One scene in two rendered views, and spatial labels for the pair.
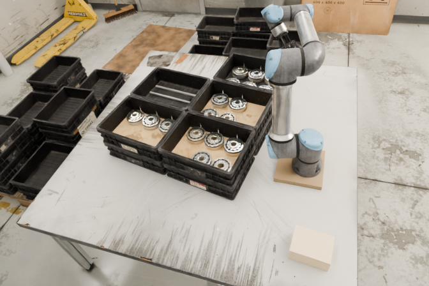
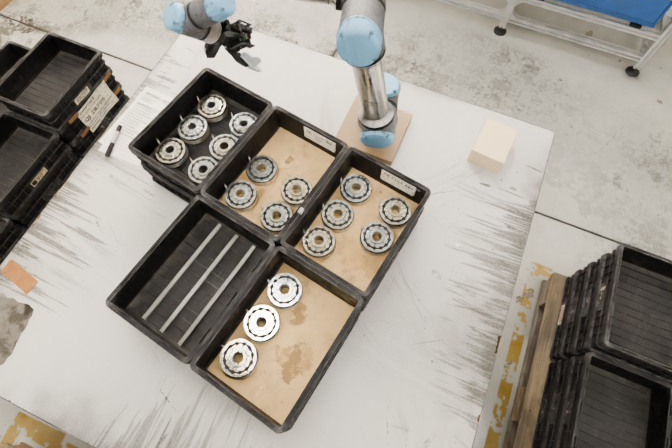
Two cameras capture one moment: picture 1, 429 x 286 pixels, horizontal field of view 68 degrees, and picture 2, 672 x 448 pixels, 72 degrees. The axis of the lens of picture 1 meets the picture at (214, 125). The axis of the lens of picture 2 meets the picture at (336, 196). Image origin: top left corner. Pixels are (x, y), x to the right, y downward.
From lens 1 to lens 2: 1.30 m
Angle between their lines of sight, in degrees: 51
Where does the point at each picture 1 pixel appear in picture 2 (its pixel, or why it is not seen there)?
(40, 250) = not seen: outside the picture
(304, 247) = (499, 148)
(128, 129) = (267, 374)
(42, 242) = not seen: outside the picture
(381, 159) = not seen: hidden behind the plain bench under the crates
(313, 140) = (393, 82)
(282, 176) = (390, 151)
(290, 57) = (375, 11)
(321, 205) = (432, 124)
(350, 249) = (487, 114)
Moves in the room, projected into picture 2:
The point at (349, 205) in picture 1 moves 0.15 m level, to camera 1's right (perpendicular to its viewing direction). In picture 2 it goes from (435, 98) to (432, 69)
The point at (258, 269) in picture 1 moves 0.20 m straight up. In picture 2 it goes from (510, 206) to (532, 180)
